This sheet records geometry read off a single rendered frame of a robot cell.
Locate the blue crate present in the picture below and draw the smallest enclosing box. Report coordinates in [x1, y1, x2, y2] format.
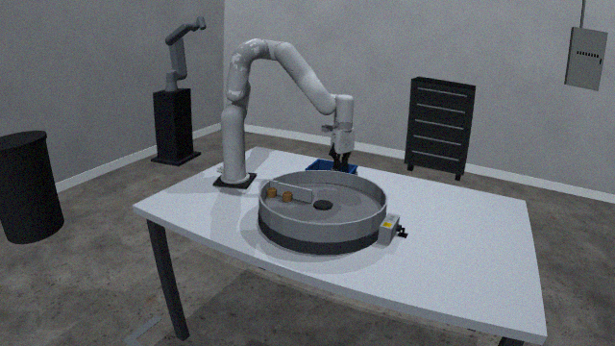
[305, 159, 357, 175]

